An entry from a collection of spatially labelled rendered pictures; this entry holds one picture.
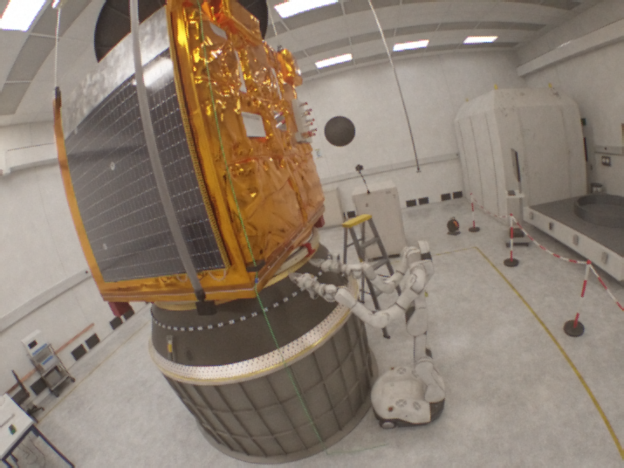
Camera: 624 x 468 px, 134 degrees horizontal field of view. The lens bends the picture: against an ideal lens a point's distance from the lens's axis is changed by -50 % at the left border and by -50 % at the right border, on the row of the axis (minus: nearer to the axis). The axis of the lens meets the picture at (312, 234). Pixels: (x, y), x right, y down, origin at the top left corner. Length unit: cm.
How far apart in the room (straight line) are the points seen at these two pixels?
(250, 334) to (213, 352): 30
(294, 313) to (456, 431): 180
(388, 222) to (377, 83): 552
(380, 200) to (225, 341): 430
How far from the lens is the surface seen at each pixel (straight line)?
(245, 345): 184
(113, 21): 294
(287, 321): 185
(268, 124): 197
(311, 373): 204
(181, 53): 151
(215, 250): 134
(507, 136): 682
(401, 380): 265
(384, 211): 546
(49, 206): 666
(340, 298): 147
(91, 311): 678
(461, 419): 274
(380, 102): 946
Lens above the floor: 232
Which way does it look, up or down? 15 degrees down
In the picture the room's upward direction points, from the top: 15 degrees counter-clockwise
